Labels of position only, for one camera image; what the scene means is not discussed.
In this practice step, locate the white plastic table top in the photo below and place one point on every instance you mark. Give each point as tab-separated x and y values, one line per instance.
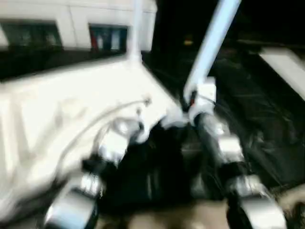
59	107

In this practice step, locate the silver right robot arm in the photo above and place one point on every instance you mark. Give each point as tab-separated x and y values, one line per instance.
228	148

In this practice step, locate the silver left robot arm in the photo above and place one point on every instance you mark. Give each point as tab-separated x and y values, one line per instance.
112	143

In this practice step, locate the black work mat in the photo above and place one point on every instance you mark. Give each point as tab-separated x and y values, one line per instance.
250	107

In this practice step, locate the yellowish label tag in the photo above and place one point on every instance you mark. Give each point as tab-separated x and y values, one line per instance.
188	41

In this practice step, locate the white blue patterned container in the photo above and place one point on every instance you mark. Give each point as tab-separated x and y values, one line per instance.
114	40

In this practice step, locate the white flat board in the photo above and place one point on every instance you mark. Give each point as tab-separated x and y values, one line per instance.
283	69

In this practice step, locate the red bottle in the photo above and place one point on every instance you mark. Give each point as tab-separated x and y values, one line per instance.
94	39

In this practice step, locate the white glass door cabinet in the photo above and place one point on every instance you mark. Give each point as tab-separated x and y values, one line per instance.
71	14

